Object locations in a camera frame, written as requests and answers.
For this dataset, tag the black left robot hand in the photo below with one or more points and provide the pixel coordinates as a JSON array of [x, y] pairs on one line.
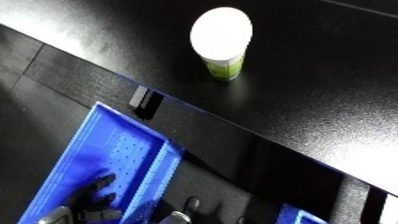
[[89, 206]]

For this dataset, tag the white paper cup green band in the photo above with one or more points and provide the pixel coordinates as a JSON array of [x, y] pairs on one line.
[[221, 33]]

